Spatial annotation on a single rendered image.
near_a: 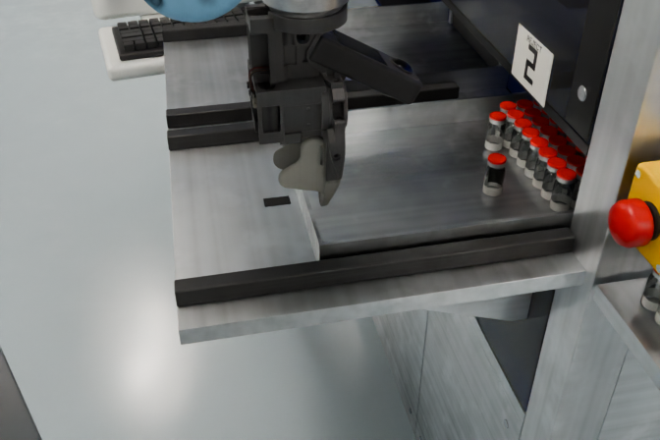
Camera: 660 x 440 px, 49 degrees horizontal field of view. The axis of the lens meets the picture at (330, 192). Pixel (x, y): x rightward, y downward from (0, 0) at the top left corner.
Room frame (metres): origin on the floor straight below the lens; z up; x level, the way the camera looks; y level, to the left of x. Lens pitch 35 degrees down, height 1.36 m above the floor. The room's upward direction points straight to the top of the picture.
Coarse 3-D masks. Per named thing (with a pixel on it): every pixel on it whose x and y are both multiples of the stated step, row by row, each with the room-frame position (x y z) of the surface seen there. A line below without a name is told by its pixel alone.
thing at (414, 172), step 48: (480, 96) 0.85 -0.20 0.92; (528, 96) 0.87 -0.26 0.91; (384, 144) 0.79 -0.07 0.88; (432, 144) 0.79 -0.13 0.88; (480, 144) 0.79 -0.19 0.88; (336, 192) 0.68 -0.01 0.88; (384, 192) 0.68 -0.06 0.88; (432, 192) 0.68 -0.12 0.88; (480, 192) 0.68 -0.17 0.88; (528, 192) 0.68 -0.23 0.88; (336, 240) 0.60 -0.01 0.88; (384, 240) 0.56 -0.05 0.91; (432, 240) 0.57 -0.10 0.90
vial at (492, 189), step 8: (488, 168) 0.68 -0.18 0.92; (496, 168) 0.68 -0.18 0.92; (504, 168) 0.68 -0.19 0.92; (488, 176) 0.68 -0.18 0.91; (496, 176) 0.67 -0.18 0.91; (504, 176) 0.68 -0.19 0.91; (488, 184) 0.68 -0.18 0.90; (496, 184) 0.67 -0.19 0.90; (488, 192) 0.68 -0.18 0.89; (496, 192) 0.67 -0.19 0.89
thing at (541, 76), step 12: (528, 36) 0.74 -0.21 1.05; (516, 48) 0.77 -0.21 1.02; (540, 48) 0.71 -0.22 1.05; (516, 60) 0.76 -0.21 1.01; (540, 60) 0.71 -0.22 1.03; (552, 60) 0.69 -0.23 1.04; (516, 72) 0.76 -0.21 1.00; (528, 72) 0.73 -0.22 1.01; (540, 72) 0.70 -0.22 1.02; (528, 84) 0.72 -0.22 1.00; (540, 84) 0.70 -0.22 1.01; (540, 96) 0.70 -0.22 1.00
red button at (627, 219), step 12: (624, 204) 0.48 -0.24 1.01; (636, 204) 0.48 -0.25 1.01; (612, 216) 0.48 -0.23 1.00; (624, 216) 0.47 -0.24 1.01; (636, 216) 0.47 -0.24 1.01; (648, 216) 0.47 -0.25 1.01; (612, 228) 0.48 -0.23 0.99; (624, 228) 0.47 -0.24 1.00; (636, 228) 0.46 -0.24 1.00; (648, 228) 0.46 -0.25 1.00; (624, 240) 0.46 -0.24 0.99; (636, 240) 0.46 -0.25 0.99; (648, 240) 0.46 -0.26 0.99
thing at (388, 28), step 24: (360, 24) 1.17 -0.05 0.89; (384, 24) 1.18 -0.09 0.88; (408, 24) 1.18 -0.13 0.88; (432, 24) 1.18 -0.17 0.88; (384, 48) 1.08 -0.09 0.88; (408, 48) 1.08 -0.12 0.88; (432, 48) 1.08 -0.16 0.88; (456, 48) 1.08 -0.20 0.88; (432, 72) 0.93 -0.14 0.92; (456, 72) 0.93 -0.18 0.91; (480, 72) 0.94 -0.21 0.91; (504, 72) 0.95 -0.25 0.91
